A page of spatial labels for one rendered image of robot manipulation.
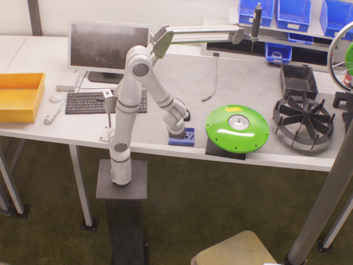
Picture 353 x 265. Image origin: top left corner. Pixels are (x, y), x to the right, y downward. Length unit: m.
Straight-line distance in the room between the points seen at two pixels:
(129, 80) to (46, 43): 1.35
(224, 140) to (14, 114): 1.10
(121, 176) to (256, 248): 0.77
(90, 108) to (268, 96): 1.00
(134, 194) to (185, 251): 0.91
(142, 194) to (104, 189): 0.18
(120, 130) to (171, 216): 1.32
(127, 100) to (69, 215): 1.51
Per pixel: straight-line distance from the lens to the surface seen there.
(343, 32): 2.22
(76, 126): 2.33
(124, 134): 1.85
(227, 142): 2.03
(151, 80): 1.66
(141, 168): 2.19
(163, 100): 1.74
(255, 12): 2.12
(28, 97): 2.56
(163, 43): 1.96
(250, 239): 2.27
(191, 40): 2.02
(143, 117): 2.34
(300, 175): 3.43
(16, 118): 2.40
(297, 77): 2.75
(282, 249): 3.01
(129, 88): 1.73
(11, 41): 3.10
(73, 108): 2.40
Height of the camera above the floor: 2.54
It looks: 46 degrees down
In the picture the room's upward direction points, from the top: 3 degrees clockwise
